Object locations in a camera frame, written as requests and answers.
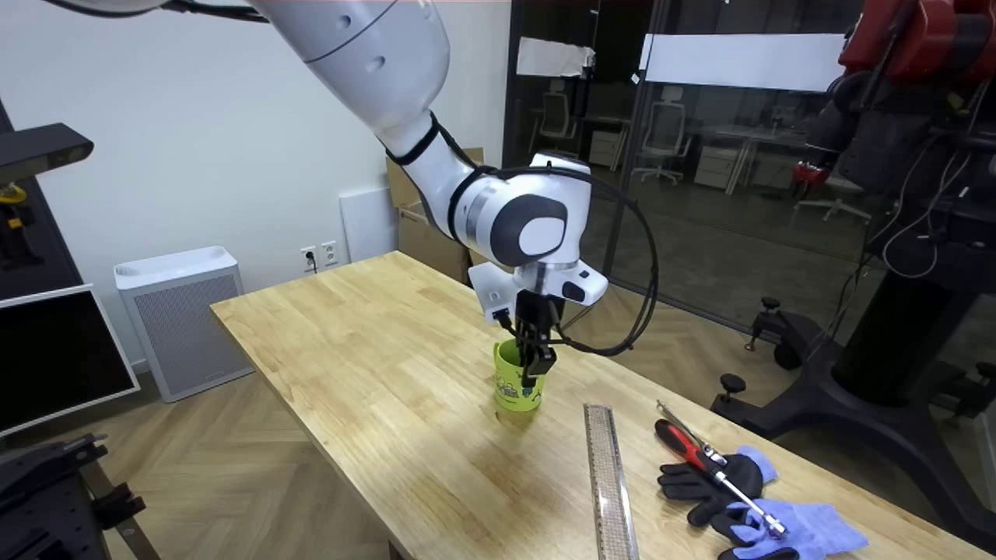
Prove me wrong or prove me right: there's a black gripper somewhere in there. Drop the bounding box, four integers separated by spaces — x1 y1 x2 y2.
509 288 560 394

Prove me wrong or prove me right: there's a green mug with print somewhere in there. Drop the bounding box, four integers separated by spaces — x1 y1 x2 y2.
489 335 549 423

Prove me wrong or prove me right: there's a long metal ruler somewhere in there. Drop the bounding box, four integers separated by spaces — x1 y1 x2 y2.
578 402 641 560

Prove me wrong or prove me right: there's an open cardboard box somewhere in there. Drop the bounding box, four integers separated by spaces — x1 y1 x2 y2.
382 145 491 286

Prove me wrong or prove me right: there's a black and blue work glove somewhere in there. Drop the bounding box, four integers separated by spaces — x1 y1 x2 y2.
653 445 781 529
709 498 870 560

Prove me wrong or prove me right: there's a grey office chair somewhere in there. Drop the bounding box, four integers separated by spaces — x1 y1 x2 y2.
633 99 697 190

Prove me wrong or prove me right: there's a white air purifier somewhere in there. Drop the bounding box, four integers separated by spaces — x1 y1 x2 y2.
109 244 255 406

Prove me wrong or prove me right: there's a black stand with clamps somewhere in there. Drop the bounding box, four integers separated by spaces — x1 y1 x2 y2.
0 434 163 560

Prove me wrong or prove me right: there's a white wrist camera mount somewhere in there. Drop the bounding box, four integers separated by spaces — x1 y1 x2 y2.
465 258 611 328

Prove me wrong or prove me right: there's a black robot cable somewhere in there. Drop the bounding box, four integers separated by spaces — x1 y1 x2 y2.
549 169 664 362

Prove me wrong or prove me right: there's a red handled screwdriver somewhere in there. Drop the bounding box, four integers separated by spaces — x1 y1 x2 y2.
653 399 792 542

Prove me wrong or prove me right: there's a white panel against wall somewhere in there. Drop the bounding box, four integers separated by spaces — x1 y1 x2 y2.
335 183 399 268

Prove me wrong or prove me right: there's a white wall outlet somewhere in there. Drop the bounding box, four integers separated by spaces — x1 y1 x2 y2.
299 238 342 276

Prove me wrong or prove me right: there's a red robot on black pedestal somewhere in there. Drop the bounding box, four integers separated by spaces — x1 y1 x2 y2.
709 0 996 555

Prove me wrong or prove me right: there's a black monitor with white frame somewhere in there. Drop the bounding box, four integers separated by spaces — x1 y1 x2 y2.
0 284 143 442

